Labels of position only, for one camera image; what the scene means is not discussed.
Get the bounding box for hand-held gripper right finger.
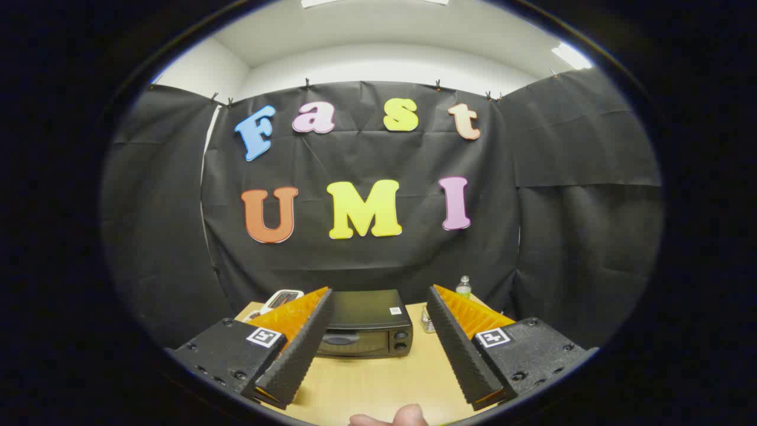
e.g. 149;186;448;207
426;284;598;412

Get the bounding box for black toaster oven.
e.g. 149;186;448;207
316;289;413;359

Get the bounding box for white pop-up toaster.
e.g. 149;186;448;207
260;289;305;314

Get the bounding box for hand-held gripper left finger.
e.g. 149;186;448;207
166;287;335;411

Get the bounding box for ceiling light panel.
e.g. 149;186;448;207
300;0;450;9
551;43;593;70

